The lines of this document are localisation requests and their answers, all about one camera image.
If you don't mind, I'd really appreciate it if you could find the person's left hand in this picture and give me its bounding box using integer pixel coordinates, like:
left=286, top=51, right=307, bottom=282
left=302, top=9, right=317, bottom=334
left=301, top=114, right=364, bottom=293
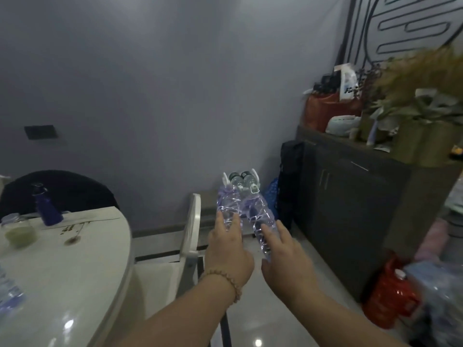
left=204, top=212, right=256, bottom=289

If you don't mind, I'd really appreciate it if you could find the person's right hand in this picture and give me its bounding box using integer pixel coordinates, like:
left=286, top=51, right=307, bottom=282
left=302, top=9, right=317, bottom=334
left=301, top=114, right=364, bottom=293
left=260, top=220, right=320, bottom=299

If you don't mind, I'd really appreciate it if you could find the small blue tinted water bottle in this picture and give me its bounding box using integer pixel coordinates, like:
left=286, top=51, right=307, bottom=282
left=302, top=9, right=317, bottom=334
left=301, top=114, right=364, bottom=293
left=242, top=193, right=277, bottom=263
left=0, top=263, right=24, bottom=315
left=216, top=184, right=243, bottom=234

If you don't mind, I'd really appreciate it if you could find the green label water bottle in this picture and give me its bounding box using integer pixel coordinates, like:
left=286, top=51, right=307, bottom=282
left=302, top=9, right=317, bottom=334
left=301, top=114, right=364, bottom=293
left=241, top=171, right=259, bottom=192
left=228, top=171, right=244, bottom=192

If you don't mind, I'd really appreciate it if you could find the white tiered storage cart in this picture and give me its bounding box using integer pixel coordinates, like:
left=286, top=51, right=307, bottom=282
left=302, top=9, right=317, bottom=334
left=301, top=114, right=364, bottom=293
left=221, top=169, right=261, bottom=195

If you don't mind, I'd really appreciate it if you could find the person's left forearm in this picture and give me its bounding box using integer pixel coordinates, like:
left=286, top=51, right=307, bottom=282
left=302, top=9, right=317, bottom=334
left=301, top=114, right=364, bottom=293
left=119, top=274, right=239, bottom=347

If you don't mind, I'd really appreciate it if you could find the person's right forearm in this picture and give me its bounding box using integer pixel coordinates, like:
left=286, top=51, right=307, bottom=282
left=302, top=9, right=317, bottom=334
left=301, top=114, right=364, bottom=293
left=289, top=287, right=409, bottom=347

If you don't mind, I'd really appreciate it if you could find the white chair with arc cutouts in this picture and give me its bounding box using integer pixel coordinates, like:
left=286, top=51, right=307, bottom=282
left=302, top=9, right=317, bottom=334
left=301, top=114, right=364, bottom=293
left=134, top=193, right=203, bottom=347

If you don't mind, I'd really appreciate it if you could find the grey stool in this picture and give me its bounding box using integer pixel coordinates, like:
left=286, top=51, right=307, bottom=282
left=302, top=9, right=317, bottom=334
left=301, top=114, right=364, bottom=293
left=199, top=191, right=227, bottom=230

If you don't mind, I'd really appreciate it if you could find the blue perforated basket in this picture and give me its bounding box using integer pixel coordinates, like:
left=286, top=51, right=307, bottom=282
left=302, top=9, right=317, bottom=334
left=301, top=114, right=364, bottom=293
left=264, top=176, right=281, bottom=218

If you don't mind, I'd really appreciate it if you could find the dark grey cabinet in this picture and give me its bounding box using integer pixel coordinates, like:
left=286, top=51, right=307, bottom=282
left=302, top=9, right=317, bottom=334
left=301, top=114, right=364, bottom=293
left=295, top=125, right=463, bottom=304

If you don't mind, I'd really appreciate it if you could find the black fabric bag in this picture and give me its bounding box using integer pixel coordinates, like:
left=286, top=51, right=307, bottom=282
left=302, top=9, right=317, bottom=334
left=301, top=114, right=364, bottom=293
left=276, top=140, right=305, bottom=228

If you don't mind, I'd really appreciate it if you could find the red plastic jug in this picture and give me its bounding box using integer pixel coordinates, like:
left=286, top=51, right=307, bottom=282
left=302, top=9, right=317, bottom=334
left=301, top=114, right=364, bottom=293
left=363, top=254, right=422, bottom=329

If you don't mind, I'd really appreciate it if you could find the white plastic bag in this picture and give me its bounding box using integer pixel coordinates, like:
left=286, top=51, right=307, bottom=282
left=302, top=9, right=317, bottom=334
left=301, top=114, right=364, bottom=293
left=325, top=114, right=362, bottom=136

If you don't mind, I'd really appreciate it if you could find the white table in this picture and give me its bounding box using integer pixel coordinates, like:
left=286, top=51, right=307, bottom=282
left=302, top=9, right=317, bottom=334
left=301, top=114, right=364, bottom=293
left=0, top=207, right=135, bottom=347

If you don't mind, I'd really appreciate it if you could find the small gold plant pot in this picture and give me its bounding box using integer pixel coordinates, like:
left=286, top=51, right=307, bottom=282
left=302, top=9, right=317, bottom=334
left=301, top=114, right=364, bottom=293
left=357, top=65, right=391, bottom=144

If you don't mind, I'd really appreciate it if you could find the large gold plant pot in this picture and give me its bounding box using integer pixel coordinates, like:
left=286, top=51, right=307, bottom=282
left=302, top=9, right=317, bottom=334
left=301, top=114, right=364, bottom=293
left=372, top=46, right=463, bottom=167

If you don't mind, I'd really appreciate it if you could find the dark blue metal flask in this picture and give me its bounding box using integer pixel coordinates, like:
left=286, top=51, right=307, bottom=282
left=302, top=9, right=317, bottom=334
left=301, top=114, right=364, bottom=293
left=31, top=182, right=63, bottom=227

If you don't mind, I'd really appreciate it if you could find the white printed packet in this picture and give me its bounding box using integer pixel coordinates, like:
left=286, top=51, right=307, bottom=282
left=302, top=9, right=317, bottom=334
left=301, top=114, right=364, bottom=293
left=334, top=63, right=359, bottom=102

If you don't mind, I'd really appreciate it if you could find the glass jar with silver lid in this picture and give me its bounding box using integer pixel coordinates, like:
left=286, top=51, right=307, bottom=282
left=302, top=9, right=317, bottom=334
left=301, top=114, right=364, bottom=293
left=1, top=213, right=39, bottom=250

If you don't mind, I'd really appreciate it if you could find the black line pattern partition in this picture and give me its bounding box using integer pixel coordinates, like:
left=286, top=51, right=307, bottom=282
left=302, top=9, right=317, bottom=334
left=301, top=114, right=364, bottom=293
left=341, top=0, right=463, bottom=66

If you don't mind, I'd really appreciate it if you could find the beige beaded bracelet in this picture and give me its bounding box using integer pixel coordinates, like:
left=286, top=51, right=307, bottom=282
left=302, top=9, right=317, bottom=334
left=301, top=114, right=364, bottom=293
left=200, top=267, right=243, bottom=304

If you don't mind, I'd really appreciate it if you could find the black wall switch plate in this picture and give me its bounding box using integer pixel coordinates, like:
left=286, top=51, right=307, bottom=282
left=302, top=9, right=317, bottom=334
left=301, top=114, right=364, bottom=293
left=24, top=124, right=58, bottom=141

